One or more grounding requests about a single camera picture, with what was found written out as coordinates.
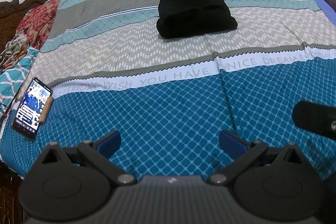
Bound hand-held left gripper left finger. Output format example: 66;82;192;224
39;130;137;186

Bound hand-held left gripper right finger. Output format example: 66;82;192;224
207;130;307;186

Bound multicolour floral cloth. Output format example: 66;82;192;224
0;33;30;70

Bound small wooden stick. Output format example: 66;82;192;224
38;97;55;126

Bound carved wooden headboard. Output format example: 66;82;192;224
0;0;48;56

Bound black pants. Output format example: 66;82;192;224
156;0;239;39

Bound teal white patterned pillow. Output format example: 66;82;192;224
0;47;40;110

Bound red floral blanket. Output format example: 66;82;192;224
17;0;261;50

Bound patterned teal grey bedsheet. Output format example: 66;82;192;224
0;0;336;180

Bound smartphone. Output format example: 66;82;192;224
12;77;53;141

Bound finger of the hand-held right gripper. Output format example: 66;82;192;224
292;100;336;140

